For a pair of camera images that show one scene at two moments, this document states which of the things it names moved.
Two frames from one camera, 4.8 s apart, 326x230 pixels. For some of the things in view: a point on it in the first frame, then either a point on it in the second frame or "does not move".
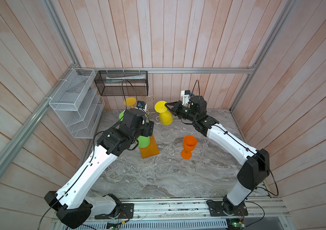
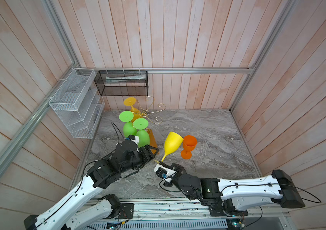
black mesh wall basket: (122, 83) does not move
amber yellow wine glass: (130, 101) does not move
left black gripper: (148, 129) to (146, 158)
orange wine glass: (189, 142) does not move
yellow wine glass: (165, 115) to (172, 143)
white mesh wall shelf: (78, 103) does not move
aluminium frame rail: (166, 69) does not move
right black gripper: (178, 107) to (178, 169)
